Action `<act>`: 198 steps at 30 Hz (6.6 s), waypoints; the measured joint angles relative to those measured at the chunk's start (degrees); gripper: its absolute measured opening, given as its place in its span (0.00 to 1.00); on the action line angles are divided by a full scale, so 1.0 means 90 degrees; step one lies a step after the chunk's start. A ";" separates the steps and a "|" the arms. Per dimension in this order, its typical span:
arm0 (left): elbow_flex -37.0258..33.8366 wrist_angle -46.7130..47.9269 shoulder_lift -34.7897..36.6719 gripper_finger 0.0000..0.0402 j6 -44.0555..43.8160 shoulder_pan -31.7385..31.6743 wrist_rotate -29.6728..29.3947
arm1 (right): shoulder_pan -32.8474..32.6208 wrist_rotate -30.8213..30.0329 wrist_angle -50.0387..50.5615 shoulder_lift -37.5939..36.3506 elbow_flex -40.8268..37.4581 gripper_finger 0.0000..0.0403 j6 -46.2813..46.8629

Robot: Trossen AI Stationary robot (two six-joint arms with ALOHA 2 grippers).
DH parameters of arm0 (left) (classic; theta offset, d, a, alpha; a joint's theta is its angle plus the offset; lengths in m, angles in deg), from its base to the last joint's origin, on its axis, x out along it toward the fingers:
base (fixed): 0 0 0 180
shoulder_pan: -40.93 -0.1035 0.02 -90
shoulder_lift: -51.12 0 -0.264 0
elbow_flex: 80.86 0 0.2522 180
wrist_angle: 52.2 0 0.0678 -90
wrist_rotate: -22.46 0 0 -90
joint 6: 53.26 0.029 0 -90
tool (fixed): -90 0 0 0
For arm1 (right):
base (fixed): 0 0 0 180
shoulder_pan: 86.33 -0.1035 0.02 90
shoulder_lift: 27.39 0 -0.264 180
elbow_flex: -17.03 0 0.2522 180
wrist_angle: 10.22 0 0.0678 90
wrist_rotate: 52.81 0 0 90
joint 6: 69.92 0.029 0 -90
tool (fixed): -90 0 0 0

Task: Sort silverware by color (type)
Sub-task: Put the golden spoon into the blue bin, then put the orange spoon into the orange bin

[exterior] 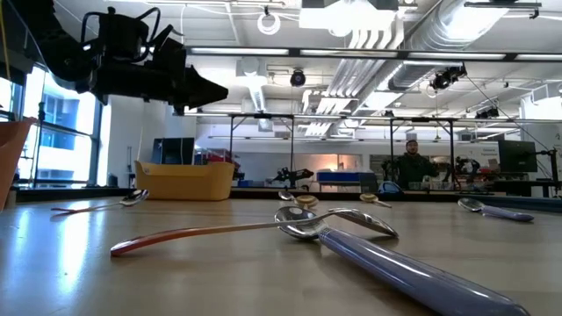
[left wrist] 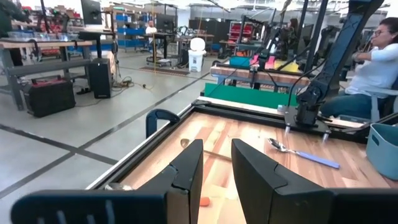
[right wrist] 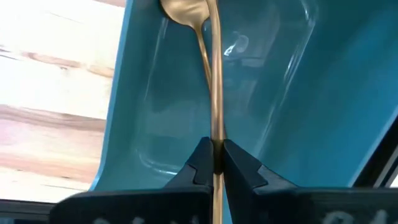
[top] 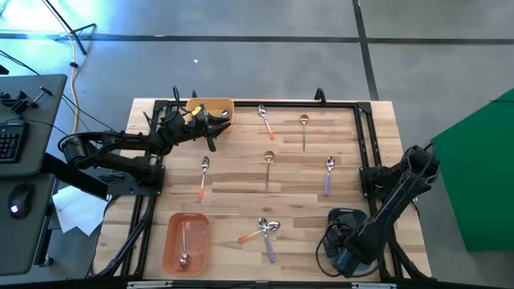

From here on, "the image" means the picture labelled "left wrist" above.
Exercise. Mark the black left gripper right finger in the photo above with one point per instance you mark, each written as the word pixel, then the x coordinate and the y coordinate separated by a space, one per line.
pixel 264 193

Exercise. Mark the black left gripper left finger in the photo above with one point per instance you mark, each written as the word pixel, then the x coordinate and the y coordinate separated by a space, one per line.
pixel 183 186

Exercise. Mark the gold spoon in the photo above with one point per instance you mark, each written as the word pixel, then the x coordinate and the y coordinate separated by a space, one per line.
pixel 184 142

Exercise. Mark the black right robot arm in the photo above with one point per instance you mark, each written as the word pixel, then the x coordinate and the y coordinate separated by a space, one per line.
pixel 339 53

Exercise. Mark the black table clamp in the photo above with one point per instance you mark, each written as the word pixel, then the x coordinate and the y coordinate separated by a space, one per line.
pixel 155 116

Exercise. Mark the green board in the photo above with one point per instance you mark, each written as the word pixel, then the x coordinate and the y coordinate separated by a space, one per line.
pixel 248 96

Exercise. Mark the wooden table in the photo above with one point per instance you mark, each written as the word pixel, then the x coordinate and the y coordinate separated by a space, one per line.
pixel 261 76

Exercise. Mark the dark floor mat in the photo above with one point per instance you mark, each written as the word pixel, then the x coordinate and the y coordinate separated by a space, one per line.
pixel 164 71

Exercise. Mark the white trash bin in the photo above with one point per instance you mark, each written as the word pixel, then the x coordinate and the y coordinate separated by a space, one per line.
pixel 196 60

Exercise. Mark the teal plastic bin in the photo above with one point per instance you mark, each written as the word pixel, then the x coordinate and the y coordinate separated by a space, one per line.
pixel 385 155
pixel 239 61

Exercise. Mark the yellow plastic bin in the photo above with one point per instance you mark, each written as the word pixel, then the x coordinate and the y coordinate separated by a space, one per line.
pixel 287 66

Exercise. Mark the pink plastic bin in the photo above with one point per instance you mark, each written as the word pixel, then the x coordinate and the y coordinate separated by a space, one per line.
pixel 270 62

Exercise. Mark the black computer tower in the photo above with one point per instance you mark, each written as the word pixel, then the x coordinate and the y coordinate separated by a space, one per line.
pixel 100 79

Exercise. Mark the grey chair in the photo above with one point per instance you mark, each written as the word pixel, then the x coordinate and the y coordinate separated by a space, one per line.
pixel 374 107

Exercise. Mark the black case red top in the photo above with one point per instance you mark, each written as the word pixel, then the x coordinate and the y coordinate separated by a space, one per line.
pixel 49 99

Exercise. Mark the person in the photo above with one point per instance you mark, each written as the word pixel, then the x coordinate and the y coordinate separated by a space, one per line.
pixel 373 71
pixel 293 23
pixel 151 30

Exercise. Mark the red parts shelf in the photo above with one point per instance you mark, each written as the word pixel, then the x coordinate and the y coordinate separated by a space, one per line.
pixel 241 31

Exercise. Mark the blue storage shelf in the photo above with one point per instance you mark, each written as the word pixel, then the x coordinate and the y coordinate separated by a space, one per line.
pixel 130 31

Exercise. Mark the black monitor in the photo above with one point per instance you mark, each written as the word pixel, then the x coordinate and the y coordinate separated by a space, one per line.
pixel 91 12
pixel 164 22

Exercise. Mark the grey metal workbench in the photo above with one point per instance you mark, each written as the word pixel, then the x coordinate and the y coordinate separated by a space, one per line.
pixel 46 67

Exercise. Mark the black aluminium table frame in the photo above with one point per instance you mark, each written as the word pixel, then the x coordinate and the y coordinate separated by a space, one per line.
pixel 242 114

